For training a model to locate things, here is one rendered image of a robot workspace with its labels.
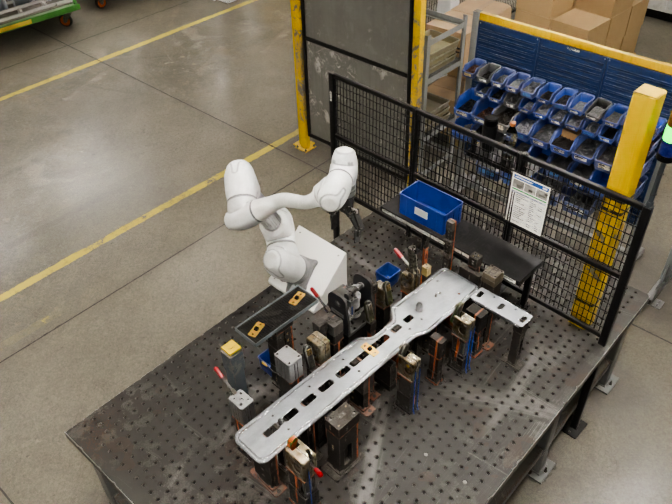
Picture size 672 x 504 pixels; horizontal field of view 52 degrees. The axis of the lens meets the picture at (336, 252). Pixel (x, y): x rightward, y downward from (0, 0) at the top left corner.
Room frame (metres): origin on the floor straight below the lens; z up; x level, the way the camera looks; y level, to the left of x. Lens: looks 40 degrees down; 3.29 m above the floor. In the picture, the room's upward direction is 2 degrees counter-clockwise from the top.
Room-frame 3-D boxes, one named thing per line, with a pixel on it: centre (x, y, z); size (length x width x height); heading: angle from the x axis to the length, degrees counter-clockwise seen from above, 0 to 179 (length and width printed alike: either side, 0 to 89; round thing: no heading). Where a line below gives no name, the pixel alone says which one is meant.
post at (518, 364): (2.18, -0.85, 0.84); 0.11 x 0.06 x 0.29; 44
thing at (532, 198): (2.66, -0.94, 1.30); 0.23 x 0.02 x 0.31; 44
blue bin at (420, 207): (2.93, -0.51, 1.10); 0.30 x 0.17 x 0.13; 45
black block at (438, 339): (2.09, -0.45, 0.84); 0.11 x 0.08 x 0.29; 44
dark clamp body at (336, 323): (2.14, 0.02, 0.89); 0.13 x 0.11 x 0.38; 44
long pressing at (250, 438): (2.00, -0.13, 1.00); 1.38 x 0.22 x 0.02; 134
